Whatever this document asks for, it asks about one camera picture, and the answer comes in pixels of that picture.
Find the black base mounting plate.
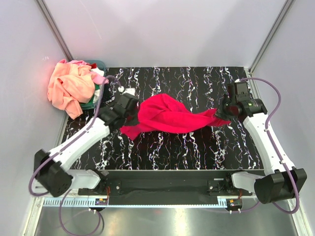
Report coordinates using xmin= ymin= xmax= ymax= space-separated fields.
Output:
xmin=78 ymin=170 xmax=250 ymax=200

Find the magenta red t shirt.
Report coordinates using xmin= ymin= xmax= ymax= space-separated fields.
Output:
xmin=120 ymin=94 xmax=230 ymax=140

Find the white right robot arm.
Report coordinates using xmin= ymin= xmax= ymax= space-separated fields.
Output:
xmin=216 ymin=79 xmax=307 ymax=204

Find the teal laundry basket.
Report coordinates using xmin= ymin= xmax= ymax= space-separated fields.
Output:
xmin=80 ymin=60 xmax=106 ymax=110

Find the red garment in basket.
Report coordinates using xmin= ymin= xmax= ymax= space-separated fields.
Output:
xmin=89 ymin=63 xmax=97 ymax=69

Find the aluminium frame post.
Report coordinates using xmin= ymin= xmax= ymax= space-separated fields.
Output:
xmin=248 ymin=0 xmax=295 ymax=75
xmin=35 ymin=0 xmax=73 ymax=61

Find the light pink garment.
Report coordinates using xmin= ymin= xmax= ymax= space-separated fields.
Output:
xmin=68 ymin=60 xmax=106 ymax=85

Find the right aluminium frame post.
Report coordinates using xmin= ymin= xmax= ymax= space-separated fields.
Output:
xmin=248 ymin=0 xmax=295 ymax=75

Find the green garment in basket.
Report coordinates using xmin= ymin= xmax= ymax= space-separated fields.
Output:
xmin=80 ymin=84 xmax=103 ymax=110

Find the peach orange t shirt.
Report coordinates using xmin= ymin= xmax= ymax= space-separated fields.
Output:
xmin=47 ymin=59 xmax=95 ymax=119

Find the white garment in basket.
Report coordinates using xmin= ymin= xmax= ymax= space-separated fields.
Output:
xmin=90 ymin=68 xmax=105 ymax=99

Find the white slotted cable duct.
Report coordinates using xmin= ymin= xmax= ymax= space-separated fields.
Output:
xmin=43 ymin=198 xmax=244 ymax=207

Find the left aluminium frame post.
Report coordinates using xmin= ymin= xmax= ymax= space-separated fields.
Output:
xmin=35 ymin=0 xmax=73 ymax=61

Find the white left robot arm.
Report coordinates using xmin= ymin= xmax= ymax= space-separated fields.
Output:
xmin=32 ymin=88 xmax=139 ymax=197

